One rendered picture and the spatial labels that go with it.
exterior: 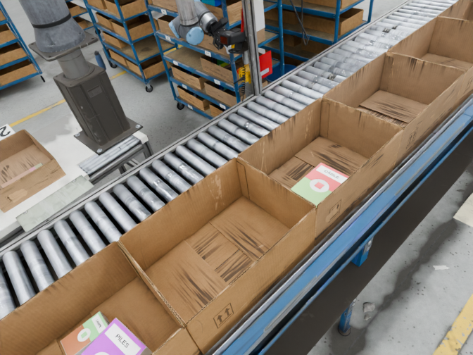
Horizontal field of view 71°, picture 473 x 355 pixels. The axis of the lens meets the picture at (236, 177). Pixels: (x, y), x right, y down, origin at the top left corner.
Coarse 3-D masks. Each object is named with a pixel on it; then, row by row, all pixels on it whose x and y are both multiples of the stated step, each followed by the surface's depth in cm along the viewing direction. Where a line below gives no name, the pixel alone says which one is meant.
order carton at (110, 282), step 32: (96, 256) 78; (128, 256) 77; (64, 288) 76; (96, 288) 82; (128, 288) 88; (0, 320) 69; (32, 320) 74; (64, 320) 80; (128, 320) 82; (160, 320) 80; (0, 352) 72; (32, 352) 78; (64, 352) 79; (160, 352) 61; (192, 352) 70
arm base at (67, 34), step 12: (48, 24) 124; (60, 24) 126; (72, 24) 130; (36, 36) 128; (48, 36) 126; (60, 36) 127; (72, 36) 130; (84, 36) 136; (48, 48) 128; (60, 48) 129
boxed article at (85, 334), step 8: (88, 320) 79; (96, 320) 78; (104, 320) 78; (80, 328) 77; (88, 328) 77; (96, 328) 77; (104, 328) 77; (72, 336) 76; (80, 336) 76; (88, 336) 76; (96, 336) 76; (64, 344) 75; (72, 344) 75; (80, 344) 75; (88, 344) 75; (72, 352) 74; (80, 352) 74
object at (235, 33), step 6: (234, 30) 152; (240, 30) 152; (222, 36) 151; (228, 36) 149; (234, 36) 151; (240, 36) 153; (222, 42) 153; (228, 42) 150; (234, 42) 152; (240, 42) 156; (234, 48) 157; (240, 48) 158
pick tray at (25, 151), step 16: (0, 144) 158; (16, 144) 163; (32, 144) 168; (0, 160) 161; (16, 160) 160; (32, 160) 158; (48, 160) 157; (0, 176) 153; (32, 176) 138; (48, 176) 143; (0, 192) 131; (16, 192) 136; (32, 192) 141; (0, 208) 134
